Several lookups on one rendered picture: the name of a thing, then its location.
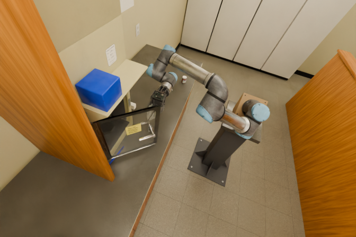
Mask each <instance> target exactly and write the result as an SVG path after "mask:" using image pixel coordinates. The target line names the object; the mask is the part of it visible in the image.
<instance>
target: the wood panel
mask: <svg viewBox="0 0 356 237"><path fill-rule="evenodd" d="M0 116H1V117H2V118H3V119H4V120H6V121H7V122H8V123H9V124H10V125H11V126H12V127H14V128H15V129H16V130H17V131H19V132H20V133H21V134H22V135H23V136H24V137H25V138H27V139H28V140H29V141H30V142H31V143H32V144H33V145H35V146H36V147H37V148H38V149H39V150H40V151H42V152H45V153H47V154H49V155H51V156H54V157H56V158H58V159H60V160H63V161H65V162H67V163H70V164H72V165H75V166H77V167H79V168H81V169H84V170H86V171H88V172H91V173H93V174H95V175H97V176H100V177H102V178H104V179H106V180H109V181H111V182H113V180H114V178H115V175H114V173H113V171H112V169H111V167H110V165H109V163H108V160H107V158H106V156H105V154H104V152H103V150H102V148H101V145H100V143H99V141H98V139H97V137H96V135H95V133H94V130H93V128H92V126H91V124H90V122H89V120H88V118H87V115H86V113H85V111H84V109H83V107H82V105H81V102H80V100H79V98H78V96H77V94H76V92H75V90H74V87H73V85H72V83H71V81H70V79H69V77H68V75H67V72H66V70H65V68H64V66H63V63H62V61H61V59H60V57H59V55H58V53H57V51H56V48H55V46H54V44H53V42H52V40H51V38H50V36H49V33H48V31H47V29H46V27H45V25H44V23H43V21H42V18H41V16H40V14H39V12H38V10H37V8H36V6H35V3H34V1H33V0H0Z"/></svg>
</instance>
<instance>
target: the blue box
mask: <svg viewBox="0 0 356 237"><path fill-rule="evenodd" d="M75 87H76V89H77V92H78V93H79V96H80V98H81V100H82V102H83V103H84V104H87V105H89V106H92V107H95V108H97V109H100V110H102V111H105V112H108V111H109V110H110V108H111V107H112V106H113V105H114V104H115V102H116V101H117V100H118V99H119V98H120V96H121V95H122V89H121V82H120V77H118V76H115V75H113V74H110V73H107V72H105V71H101V70H99V69H96V68H94V69H93V70H92V71H91V72H90V73H89V74H87V75H86V76H85V77H84V78H83V79H81V80H80V81H79V82H78V83H77V84H76V85H75Z"/></svg>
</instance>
